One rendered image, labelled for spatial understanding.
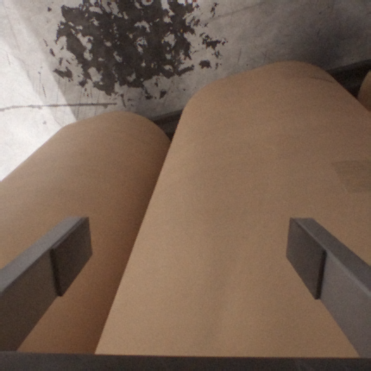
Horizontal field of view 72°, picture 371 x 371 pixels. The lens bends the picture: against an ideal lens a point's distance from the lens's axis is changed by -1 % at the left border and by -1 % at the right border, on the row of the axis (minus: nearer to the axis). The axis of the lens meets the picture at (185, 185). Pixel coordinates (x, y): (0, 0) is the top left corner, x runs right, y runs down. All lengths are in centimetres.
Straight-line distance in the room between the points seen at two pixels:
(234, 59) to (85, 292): 73
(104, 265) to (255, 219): 25
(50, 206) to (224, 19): 66
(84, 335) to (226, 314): 23
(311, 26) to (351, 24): 10
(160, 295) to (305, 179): 17
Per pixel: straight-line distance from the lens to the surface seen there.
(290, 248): 17
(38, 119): 117
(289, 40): 88
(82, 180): 50
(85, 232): 16
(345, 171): 28
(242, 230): 23
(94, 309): 40
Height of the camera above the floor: 85
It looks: 51 degrees down
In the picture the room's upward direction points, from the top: 168 degrees counter-clockwise
